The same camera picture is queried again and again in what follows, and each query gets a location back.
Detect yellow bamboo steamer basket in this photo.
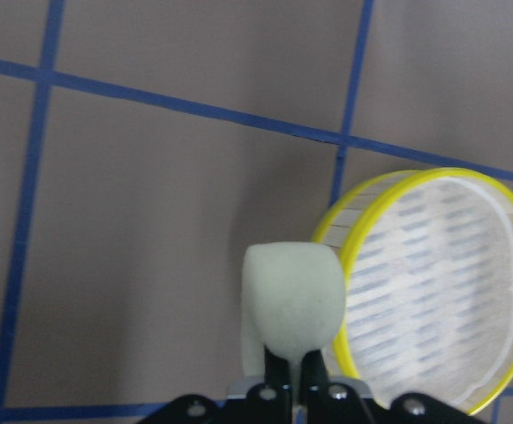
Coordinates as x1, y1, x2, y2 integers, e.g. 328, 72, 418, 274
313, 168, 513, 414

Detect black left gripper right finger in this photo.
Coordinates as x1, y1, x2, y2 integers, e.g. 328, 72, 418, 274
299, 350, 328, 423

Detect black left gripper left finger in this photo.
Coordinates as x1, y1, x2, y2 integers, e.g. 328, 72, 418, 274
262, 347, 292, 424

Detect white bun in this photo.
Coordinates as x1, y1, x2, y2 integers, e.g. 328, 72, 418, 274
240, 242, 345, 398

